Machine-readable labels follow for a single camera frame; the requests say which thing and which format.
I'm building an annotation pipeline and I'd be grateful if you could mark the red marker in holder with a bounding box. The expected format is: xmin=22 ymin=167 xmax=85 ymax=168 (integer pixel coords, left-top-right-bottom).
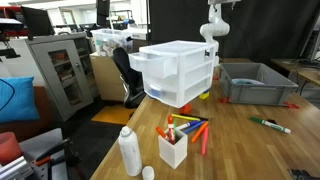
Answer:
xmin=166 ymin=115 xmax=176 ymax=145

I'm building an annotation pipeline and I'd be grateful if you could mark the red cylinder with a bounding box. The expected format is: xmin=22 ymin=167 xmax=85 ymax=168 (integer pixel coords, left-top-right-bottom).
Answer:
xmin=0 ymin=131 xmax=23 ymax=166

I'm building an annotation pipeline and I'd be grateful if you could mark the beige wooden cabinet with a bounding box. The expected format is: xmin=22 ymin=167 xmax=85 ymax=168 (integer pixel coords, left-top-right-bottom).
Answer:
xmin=88 ymin=52 xmax=127 ymax=103

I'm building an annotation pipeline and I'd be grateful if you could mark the black computer monitor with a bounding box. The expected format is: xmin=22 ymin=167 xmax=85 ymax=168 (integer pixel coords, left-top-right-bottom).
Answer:
xmin=20 ymin=5 xmax=56 ymax=38

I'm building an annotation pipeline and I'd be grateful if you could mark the brown couch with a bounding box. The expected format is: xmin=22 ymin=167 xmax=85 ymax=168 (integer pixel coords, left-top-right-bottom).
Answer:
xmin=0 ymin=85 xmax=52 ymax=143

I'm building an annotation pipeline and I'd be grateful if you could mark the black office chair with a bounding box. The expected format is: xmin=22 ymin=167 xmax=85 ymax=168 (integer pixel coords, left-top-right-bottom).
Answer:
xmin=111 ymin=46 xmax=147 ymax=110

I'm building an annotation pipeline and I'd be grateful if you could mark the pink marker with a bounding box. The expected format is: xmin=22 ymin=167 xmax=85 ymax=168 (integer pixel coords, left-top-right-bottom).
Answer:
xmin=200 ymin=126 xmax=210 ymax=156

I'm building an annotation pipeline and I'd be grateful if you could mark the orange marker in holder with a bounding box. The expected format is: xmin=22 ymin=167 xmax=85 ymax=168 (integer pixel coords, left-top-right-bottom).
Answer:
xmin=155 ymin=125 xmax=171 ymax=141

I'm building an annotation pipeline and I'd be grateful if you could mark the green white marker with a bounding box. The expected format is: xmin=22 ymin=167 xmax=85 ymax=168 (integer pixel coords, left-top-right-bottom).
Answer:
xmin=250 ymin=115 xmax=292 ymax=135

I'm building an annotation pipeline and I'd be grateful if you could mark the wooden side desk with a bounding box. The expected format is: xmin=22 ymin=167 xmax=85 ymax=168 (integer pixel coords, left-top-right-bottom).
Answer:
xmin=270 ymin=57 xmax=320 ymax=88

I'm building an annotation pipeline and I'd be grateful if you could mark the black marker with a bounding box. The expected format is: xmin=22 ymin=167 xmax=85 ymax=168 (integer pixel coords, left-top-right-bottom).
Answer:
xmin=179 ymin=113 xmax=210 ymax=122

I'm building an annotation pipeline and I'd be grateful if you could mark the white square pen holder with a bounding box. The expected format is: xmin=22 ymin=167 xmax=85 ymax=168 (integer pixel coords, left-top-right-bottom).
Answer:
xmin=157 ymin=128 xmax=189 ymax=170

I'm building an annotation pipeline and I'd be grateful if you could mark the white plate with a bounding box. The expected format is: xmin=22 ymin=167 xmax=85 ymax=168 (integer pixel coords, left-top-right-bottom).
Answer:
xmin=231 ymin=77 xmax=267 ymax=86

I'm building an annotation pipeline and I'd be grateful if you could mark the gray plastic dish rack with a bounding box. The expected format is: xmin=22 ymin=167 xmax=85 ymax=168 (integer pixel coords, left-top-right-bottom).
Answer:
xmin=218 ymin=62 xmax=299 ymax=106

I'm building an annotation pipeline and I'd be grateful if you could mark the orange yellow floor mat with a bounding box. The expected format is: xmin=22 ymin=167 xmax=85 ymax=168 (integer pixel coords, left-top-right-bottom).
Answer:
xmin=90 ymin=104 xmax=137 ymax=126

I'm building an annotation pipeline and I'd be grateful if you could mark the red table clamp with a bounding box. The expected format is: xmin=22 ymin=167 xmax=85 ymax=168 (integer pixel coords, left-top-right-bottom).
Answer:
xmin=217 ymin=96 xmax=232 ymax=104
xmin=284 ymin=101 xmax=300 ymax=110

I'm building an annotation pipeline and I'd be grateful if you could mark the yellow marker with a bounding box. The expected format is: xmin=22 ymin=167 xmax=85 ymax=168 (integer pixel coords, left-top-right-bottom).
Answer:
xmin=170 ymin=113 xmax=201 ymax=122

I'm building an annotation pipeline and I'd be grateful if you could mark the gray equipment cart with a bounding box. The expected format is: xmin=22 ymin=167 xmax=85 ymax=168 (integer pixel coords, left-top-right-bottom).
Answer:
xmin=0 ymin=127 xmax=83 ymax=180

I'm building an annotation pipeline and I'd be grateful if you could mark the clear plastic storage bin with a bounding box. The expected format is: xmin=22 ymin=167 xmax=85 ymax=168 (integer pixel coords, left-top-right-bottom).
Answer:
xmin=90 ymin=28 xmax=135 ymax=58

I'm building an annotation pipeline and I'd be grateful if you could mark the white blue marker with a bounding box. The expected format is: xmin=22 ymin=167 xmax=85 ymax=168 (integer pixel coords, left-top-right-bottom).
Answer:
xmin=174 ymin=120 xmax=200 ymax=132

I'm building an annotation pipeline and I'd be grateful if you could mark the blue pillow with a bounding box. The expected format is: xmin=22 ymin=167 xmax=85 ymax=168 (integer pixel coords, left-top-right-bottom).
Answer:
xmin=0 ymin=76 xmax=41 ymax=124

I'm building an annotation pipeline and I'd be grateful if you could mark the open white plastic drawer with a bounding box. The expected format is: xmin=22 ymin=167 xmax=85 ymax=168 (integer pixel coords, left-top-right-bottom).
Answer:
xmin=128 ymin=51 xmax=180 ymax=80

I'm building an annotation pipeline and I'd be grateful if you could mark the white plastic drawer unit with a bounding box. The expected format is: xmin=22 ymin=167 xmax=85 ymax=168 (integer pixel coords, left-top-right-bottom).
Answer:
xmin=138 ymin=39 xmax=220 ymax=109

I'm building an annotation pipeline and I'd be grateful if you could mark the red toy block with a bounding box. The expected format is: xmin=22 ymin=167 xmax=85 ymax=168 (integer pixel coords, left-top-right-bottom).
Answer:
xmin=178 ymin=102 xmax=194 ymax=116

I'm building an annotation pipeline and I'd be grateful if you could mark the yellow toy block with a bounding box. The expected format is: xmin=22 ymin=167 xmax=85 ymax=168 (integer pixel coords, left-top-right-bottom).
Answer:
xmin=198 ymin=90 xmax=211 ymax=101

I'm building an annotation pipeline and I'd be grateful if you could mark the gray metal glass-door cabinet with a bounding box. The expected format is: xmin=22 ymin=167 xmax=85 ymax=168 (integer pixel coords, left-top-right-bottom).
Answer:
xmin=24 ymin=31 xmax=95 ymax=123

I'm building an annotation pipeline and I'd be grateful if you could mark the white spray can cap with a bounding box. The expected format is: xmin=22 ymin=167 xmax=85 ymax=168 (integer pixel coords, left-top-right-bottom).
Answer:
xmin=141 ymin=165 xmax=156 ymax=180

